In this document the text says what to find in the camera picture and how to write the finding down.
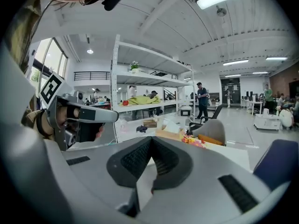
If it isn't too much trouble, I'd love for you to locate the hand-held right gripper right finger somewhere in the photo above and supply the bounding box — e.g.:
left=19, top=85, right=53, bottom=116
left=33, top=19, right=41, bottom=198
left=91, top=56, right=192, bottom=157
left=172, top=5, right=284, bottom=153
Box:
left=140, top=136, right=292, bottom=224

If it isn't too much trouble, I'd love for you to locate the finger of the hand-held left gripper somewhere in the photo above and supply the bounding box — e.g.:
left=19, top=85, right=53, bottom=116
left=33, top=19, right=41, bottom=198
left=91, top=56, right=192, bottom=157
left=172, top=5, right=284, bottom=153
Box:
left=94, top=108, right=120, bottom=124

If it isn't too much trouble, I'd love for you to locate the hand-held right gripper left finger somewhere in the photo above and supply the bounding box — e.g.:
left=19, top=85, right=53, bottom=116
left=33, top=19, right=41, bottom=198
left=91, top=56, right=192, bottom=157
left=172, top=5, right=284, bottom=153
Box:
left=44, top=135, right=153, bottom=222

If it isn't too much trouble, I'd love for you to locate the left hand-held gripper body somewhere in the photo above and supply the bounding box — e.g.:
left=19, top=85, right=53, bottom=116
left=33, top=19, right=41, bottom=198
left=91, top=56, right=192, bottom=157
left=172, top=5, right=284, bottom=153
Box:
left=39, top=71, right=105, bottom=152

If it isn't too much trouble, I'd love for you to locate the colourful potted flower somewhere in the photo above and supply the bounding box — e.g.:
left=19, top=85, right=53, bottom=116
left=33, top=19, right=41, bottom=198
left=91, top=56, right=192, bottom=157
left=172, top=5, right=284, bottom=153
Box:
left=181, top=133, right=206, bottom=149

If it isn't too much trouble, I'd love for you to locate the person's left forearm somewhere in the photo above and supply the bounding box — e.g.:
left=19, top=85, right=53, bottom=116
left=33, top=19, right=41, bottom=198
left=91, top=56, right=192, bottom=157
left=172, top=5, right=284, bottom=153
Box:
left=21, top=108, right=56, bottom=140

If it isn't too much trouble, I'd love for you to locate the person's left hand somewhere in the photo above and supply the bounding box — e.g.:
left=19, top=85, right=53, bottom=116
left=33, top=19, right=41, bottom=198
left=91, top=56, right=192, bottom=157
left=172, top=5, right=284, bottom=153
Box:
left=57, top=105, right=105, bottom=140

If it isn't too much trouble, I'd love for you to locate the yellow-green cloth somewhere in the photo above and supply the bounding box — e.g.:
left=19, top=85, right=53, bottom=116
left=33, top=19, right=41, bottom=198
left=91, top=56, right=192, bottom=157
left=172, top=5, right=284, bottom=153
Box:
left=128, top=95, right=162, bottom=105

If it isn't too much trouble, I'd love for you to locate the black balcony railing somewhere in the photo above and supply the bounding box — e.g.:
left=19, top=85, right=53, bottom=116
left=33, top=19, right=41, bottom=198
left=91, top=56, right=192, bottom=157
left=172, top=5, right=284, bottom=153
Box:
left=73, top=71, right=111, bottom=82

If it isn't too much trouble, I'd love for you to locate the small wooden box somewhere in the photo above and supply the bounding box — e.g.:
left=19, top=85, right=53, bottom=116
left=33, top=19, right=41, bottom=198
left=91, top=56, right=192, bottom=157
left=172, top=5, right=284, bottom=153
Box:
left=142, top=119, right=158, bottom=128

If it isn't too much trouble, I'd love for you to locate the white-flowered plant in white pot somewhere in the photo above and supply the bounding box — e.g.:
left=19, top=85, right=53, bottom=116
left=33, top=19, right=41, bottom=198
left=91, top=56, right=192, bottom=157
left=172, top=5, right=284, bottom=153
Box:
left=129, top=60, right=141, bottom=75

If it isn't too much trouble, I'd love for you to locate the orange cushion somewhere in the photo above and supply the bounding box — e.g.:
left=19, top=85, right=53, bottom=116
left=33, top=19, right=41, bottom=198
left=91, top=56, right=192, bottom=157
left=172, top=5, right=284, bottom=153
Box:
left=197, top=134, right=224, bottom=147

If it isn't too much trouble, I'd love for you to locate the white metal shelf rack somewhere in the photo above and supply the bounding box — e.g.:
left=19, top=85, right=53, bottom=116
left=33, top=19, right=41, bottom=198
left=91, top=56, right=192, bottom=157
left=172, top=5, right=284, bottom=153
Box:
left=110, top=34, right=196, bottom=144

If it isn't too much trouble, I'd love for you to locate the large window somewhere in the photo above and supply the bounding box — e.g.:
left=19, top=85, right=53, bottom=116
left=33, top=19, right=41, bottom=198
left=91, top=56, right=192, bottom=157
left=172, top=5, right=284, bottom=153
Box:
left=29, top=37, right=69, bottom=86

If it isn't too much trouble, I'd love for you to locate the wooden tissue box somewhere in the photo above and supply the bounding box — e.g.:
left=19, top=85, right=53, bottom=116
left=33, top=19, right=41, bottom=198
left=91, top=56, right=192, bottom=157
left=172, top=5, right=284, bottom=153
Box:
left=155, top=119, right=185, bottom=141

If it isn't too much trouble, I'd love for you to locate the grey shell chair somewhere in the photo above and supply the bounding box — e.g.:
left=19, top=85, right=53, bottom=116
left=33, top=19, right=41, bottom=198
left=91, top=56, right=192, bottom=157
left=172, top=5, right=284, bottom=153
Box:
left=188, top=119, right=227, bottom=147

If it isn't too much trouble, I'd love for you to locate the white box appliance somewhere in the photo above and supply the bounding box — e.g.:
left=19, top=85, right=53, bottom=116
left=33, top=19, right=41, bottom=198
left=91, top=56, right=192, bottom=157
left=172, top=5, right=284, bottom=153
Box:
left=179, top=105, right=192, bottom=117

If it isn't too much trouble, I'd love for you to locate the black office chair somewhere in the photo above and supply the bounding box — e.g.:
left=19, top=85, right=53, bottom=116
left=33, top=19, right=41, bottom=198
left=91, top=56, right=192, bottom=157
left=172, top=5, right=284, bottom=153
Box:
left=200, top=103, right=224, bottom=124

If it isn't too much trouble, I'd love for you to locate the dark blue chair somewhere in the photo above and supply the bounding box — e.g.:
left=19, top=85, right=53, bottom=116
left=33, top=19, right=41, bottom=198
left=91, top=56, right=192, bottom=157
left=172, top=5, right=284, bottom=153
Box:
left=253, top=138, right=299, bottom=192

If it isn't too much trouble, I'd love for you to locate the person's camouflage jacket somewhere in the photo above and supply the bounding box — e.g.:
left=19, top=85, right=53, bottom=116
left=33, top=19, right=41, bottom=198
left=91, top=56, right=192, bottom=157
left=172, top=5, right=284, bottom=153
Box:
left=4, top=0, right=51, bottom=76

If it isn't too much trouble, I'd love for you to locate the white rolling cart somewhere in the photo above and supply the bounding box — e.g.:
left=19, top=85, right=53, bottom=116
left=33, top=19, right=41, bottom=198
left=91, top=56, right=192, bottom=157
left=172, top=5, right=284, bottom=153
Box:
left=253, top=113, right=282, bottom=131

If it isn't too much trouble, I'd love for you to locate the white office desk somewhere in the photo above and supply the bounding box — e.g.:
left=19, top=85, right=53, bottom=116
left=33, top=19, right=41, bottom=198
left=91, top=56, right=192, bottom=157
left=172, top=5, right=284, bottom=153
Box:
left=240, top=98, right=264, bottom=115

